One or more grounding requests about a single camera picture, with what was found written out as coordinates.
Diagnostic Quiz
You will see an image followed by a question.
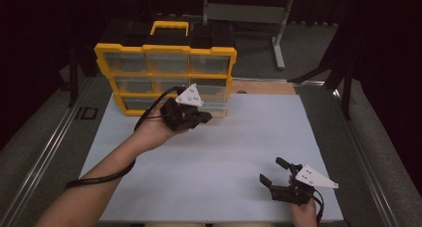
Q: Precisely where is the clear plastic drawer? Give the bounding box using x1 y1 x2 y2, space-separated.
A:
189 78 231 104

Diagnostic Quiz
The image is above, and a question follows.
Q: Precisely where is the grey metal desk frame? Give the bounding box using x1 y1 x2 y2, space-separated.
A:
202 0 297 71

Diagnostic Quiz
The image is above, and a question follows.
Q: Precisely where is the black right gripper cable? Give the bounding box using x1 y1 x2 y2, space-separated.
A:
311 187 325 227

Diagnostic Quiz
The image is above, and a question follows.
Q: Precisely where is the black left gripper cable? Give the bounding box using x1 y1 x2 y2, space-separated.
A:
64 86 187 191

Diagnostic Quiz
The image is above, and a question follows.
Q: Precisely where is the yellow black drawer organizer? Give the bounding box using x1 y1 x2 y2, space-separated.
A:
94 20 238 117

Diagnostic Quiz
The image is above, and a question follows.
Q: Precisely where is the aluminium floor rail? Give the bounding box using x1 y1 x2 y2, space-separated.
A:
0 77 95 227
332 88 401 227

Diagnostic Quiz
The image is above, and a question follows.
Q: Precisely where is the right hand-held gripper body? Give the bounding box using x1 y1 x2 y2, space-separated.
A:
270 163 339 206

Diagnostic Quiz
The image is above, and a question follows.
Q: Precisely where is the person's right hand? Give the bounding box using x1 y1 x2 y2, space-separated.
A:
290 200 318 227

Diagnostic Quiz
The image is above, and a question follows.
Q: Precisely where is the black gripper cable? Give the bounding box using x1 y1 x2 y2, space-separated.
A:
311 187 325 227
64 86 187 191

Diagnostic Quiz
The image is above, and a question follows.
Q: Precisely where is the person's light clothing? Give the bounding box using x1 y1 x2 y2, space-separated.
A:
143 222 274 227

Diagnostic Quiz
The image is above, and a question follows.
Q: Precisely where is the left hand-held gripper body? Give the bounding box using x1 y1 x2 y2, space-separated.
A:
159 83 204 131

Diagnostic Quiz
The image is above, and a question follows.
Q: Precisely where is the white table mat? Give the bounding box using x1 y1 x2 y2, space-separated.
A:
79 92 344 223

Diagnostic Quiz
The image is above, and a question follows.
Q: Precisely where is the person's left hand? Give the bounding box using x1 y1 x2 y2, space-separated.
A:
132 107 188 152

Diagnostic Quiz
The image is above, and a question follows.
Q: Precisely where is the black tripod stand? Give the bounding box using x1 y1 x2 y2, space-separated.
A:
59 46 98 109
288 21 355 121

